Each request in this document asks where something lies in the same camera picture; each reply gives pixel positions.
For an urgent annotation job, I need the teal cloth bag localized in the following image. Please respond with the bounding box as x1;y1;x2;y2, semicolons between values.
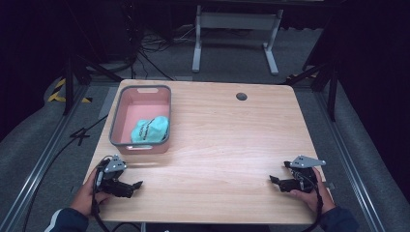
131;115;170;144

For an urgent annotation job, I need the bundle of black floor cables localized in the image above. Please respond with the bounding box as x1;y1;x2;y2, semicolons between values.
130;22;198;81

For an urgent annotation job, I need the person's left hand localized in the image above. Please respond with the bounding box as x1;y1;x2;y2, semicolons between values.
71;167;112;218

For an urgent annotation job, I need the aluminium floor rail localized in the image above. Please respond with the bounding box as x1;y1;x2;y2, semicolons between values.
313;91;387;232
0;85;91;232

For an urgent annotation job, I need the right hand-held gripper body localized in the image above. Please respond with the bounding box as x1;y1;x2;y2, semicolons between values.
283;155;327;194

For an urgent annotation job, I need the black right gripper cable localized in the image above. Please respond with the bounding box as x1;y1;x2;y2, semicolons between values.
299;180;324;232

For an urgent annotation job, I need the yellow and black floor tape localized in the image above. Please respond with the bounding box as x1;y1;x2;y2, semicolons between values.
46;77;94;104

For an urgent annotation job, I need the black metal stand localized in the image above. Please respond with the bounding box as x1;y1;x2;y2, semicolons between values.
62;52;124;116
283;57;340;123

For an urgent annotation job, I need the pink basket with grey rim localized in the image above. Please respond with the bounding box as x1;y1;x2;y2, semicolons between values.
108;84;172;155

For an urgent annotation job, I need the black floor cable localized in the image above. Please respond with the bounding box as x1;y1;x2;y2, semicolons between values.
21;114;109;232

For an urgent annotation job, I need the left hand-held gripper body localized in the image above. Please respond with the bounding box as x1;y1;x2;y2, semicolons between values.
96;155;129;195

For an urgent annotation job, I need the grey metal table frame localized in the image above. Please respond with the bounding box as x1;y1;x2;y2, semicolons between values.
191;4;284;76

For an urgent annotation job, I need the person's right hand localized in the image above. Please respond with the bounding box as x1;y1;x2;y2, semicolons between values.
288;167;337;215

